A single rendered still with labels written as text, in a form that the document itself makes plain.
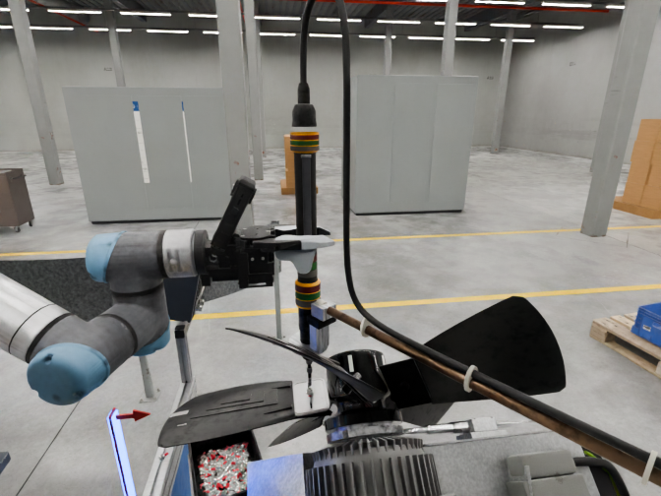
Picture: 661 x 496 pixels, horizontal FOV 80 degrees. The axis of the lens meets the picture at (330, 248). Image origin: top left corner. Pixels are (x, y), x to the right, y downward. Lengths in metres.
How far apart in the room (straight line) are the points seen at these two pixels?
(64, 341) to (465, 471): 0.64
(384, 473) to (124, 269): 0.49
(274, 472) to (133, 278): 0.47
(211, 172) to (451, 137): 3.99
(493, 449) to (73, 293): 2.27
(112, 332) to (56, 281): 2.02
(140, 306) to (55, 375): 0.15
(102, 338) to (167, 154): 6.24
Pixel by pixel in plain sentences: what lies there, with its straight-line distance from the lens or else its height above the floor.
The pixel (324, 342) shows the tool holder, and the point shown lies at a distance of 0.69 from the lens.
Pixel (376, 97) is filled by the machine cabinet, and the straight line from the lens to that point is 6.72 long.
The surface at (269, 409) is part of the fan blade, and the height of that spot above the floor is 1.19.
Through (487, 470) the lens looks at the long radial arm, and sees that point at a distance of 0.82.
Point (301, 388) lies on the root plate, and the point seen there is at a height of 1.19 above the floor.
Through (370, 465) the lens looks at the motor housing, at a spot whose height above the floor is 1.18.
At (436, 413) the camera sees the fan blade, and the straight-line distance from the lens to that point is 1.06.
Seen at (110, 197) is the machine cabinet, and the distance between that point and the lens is 7.15.
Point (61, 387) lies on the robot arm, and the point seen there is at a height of 1.38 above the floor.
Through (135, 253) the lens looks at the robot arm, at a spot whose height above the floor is 1.49.
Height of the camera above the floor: 1.69
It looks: 19 degrees down
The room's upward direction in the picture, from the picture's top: straight up
